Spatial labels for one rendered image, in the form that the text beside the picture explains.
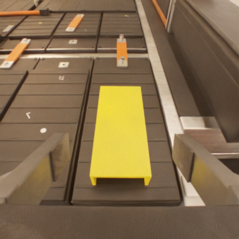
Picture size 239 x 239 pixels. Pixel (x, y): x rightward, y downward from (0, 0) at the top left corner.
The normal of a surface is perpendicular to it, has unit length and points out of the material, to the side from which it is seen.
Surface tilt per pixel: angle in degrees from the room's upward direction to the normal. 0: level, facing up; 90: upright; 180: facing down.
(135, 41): 0
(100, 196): 0
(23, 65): 0
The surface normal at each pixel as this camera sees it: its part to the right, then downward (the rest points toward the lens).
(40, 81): 0.01, -0.65
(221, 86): -1.00, 0.00
